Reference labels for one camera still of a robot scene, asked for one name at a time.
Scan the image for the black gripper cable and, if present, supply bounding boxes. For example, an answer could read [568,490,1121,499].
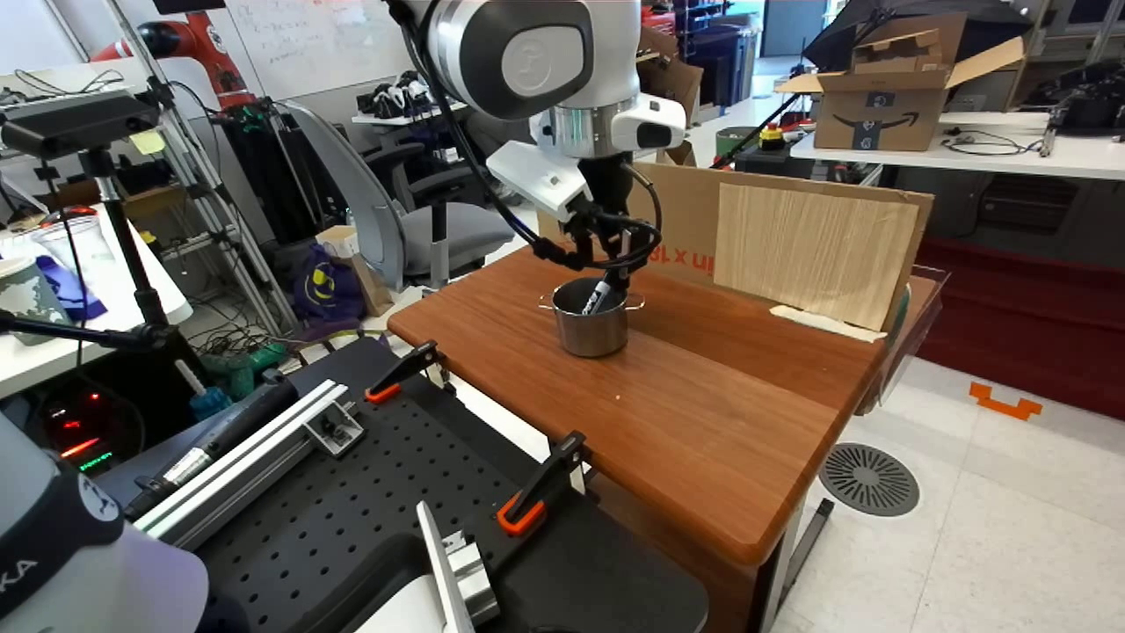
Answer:
[390,0,664,277]

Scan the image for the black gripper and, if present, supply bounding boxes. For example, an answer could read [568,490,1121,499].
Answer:
[564,156,660,292]

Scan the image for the black clamp orange handle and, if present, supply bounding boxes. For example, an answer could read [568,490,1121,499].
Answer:
[493,428,595,541]
[362,339,452,409]

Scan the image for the silver aluminium extrusion rail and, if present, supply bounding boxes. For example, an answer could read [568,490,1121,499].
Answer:
[131,375,370,552]
[412,499,507,633]

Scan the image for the purple bag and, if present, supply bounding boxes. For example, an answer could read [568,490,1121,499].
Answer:
[286,231,373,339]

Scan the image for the black control box red lights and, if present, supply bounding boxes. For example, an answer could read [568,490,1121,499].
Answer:
[21,381,151,480]

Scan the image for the brown cardboard sheet red print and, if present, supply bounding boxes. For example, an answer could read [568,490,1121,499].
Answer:
[628,160,941,294]

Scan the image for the grey office chair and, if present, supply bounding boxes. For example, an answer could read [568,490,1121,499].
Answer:
[274,99,525,292]

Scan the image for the round metal floor drain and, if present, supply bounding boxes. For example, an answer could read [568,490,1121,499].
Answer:
[817,439,926,522]

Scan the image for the black perforated breadboard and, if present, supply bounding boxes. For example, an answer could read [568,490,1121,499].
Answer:
[91,333,715,633]

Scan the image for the blue cloth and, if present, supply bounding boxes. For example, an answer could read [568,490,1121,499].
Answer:
[32,251,110,328]

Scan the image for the black camera on tripod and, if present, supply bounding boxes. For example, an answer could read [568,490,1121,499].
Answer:
[0,88,220,400]

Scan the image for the black marker white label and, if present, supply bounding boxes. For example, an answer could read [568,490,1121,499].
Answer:
[581,270,626,320]

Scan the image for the silver metal bracket plate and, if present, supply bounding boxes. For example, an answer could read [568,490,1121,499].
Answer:
[307,396,370,462]

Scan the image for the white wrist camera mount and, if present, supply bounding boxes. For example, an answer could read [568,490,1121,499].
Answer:
[484,136,592,220]

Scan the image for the grey metal table leg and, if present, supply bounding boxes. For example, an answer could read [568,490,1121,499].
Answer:
[765,497,836,628]

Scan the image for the white office desk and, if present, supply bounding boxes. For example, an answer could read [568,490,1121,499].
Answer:
[786,109,1125,186]

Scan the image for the open brown shipping box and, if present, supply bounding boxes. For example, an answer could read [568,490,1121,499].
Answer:
[778,9,1032,156]

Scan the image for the silver metal pot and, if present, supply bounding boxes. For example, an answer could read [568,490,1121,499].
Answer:
[537,273,650,363]

